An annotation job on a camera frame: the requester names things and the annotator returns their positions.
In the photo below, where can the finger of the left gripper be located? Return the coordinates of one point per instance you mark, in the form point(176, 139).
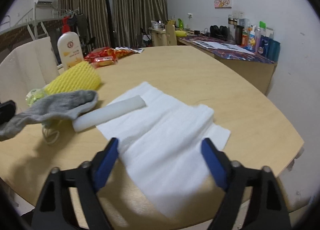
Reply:
point(7, 111)

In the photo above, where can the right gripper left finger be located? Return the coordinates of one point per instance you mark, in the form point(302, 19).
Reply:
point(54, 208)

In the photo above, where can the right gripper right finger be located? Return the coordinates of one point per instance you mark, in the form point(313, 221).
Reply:
point(267, 208)

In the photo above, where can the green plastic snack wrapper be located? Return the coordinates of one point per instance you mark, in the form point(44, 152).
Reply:
point(35, 95)

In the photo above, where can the light blue face mask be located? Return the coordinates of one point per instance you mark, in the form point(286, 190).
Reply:
point(50, 131)

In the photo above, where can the grey sock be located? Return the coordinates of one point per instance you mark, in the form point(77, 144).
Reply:
point(61, 106)

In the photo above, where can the white foam tube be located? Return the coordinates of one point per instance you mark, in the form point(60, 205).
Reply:
point(107, 113)

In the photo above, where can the yellow foam fruit net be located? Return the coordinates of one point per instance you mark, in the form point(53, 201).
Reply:
point(82, 76)

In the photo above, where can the white foam sheet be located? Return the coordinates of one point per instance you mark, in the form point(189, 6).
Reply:
point(160, 146)

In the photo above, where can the white styrofoam box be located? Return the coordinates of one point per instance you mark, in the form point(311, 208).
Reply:
point(30, 66)

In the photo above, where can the white lotion pump bottle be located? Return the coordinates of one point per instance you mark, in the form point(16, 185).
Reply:
point(69, 47)

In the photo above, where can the metal bunk bed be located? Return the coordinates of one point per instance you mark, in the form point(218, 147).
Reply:
point(34, 29)

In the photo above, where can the red snack packet front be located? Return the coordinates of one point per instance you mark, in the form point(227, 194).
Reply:
point(103, 61)

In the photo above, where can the white air conditioner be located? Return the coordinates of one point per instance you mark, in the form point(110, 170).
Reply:
point(43, 4)

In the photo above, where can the red snack packet pile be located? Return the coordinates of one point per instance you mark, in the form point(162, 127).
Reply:
point(114, 53)

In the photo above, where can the teal box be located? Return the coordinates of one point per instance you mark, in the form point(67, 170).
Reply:
point(273, 50)

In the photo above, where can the wooden desk with drawers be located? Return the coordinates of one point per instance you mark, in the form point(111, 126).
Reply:
point(159, 38)

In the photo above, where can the brown window curtains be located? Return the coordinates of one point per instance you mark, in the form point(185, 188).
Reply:
point(122, 25)

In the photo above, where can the printed paper sheet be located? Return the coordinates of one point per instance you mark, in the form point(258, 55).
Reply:
point(222, 46)

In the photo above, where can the wooden smiley chair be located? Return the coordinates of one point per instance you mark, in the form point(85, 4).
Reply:
point(171, 35)

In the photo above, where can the black headphones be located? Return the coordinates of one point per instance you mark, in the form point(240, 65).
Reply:
point(219, 32)

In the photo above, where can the steel thermos flask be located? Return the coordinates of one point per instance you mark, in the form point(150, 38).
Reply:
point(232, 25)

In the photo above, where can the green plastic item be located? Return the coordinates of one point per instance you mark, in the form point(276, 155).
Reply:
point(180, 24)

